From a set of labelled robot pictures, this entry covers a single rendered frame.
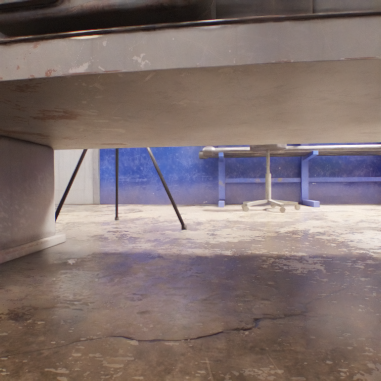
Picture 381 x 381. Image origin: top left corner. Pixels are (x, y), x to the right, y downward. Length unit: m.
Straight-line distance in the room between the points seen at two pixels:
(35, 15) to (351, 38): 0.48
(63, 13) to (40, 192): 0.81
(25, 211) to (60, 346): 0.74
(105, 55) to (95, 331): 0.43
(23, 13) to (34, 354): 0.52
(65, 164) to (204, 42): 3.99
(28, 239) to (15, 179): 0.22
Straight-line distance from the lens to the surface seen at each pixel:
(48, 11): 0.58
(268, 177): 2.87
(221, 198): 3.70
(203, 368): 0.43
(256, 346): 0.48
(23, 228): 1.17
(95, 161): 4.17
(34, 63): 0.55
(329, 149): 3.54
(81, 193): 4.26
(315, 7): 0.71
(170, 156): 3.91
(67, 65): 0.52
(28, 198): 1.19
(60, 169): 4.41
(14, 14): 0.61
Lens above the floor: 0.23
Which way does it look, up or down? 1 degrees down
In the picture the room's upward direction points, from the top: 1 degrees counter-clockwise
